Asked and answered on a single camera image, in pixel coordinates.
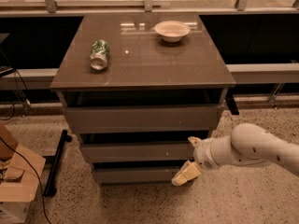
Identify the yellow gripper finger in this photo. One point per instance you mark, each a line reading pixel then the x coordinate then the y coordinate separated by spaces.
pixel 195 141
pixel 189 171

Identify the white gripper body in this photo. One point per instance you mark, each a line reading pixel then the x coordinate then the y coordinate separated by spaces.
pixel 202 153

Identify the grey drawer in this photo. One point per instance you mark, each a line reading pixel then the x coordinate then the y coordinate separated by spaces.
pixel 137 152
pixel 134 175
pixel 141 119

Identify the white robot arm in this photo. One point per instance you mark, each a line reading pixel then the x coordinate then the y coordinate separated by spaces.
pixel 248 145

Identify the grey top drawer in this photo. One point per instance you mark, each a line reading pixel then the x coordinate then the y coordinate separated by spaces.
pixel 141 119

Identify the grey drawer cabinet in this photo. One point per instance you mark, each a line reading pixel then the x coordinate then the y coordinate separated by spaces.
pixel 143 71

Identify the grey bottom drawer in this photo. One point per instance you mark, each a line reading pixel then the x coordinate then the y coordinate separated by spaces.
pixel 134 175

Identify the white bowl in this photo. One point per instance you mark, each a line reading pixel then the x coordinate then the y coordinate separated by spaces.
pixel 171 31

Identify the green soda can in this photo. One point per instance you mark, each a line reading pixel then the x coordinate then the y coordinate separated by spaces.
pixel 99 55

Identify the black stand leg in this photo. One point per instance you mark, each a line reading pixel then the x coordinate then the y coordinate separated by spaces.
pixel 54 162

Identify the wooden box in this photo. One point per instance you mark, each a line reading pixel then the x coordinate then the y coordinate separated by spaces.
pixel 21 168

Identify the white box on floor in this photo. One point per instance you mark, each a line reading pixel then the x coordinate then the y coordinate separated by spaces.
pixel 13 212

